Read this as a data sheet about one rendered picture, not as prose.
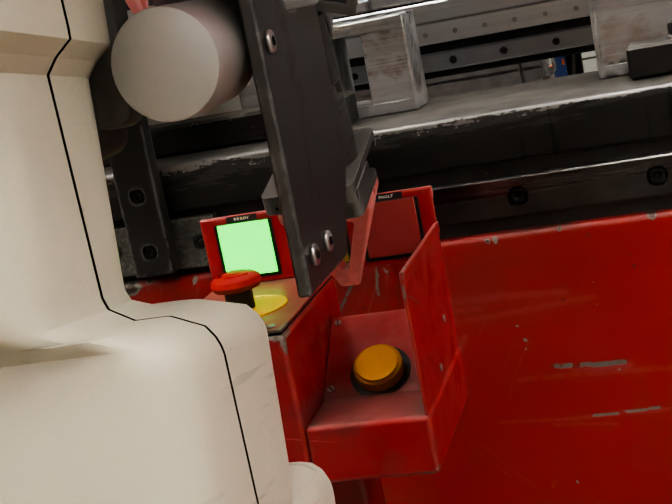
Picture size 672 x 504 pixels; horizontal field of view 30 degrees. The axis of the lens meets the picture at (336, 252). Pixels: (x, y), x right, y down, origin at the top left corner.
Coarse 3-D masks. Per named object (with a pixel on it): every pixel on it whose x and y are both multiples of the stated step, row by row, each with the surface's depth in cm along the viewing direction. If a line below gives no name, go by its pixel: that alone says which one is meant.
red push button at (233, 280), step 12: (228, 276) 96; (240, 276) 95; (252, 276) 95; (216, 288) 95; (228, 288) 95; (240, 288) 95; (252, 288) 95; (228, 300) 96; (240, 300) 96; (252, 300) 96
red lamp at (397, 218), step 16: (384, 208) 101; (400, 208) 101; (384, 224) 101; (400, 224) 101; (416, 224) 101; (368, 240) 102; (384, 240) 101; (400, 240) 101; (416, 240) 101; (384, 256) 102
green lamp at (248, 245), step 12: (228, 228) 104; (240, 228) 104; (252, 228) 104; (264, 228) 104; (228, 240) 105; (240, 240) 104; (252, 240) 104; (264, 240) 104; (228, 252) 105; (240, 252) 105; (252, 252) 104; (264, 252) 104; (228, 264) 105; (240, 264) 105; (252, 264) 105; (264, 264) 104; (276, 264) 104
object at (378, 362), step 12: (372, 348) 96; (384, 348) 96; (360, 360) 96; (372, 360) 95; (384, 360) 95; (396, 360) 95; (360, 372) 95; (372, 372) 95; (384, 372) 94; (396, 372) 94; (360, 384) 95; (372, 384) 94; (384, 384) 94
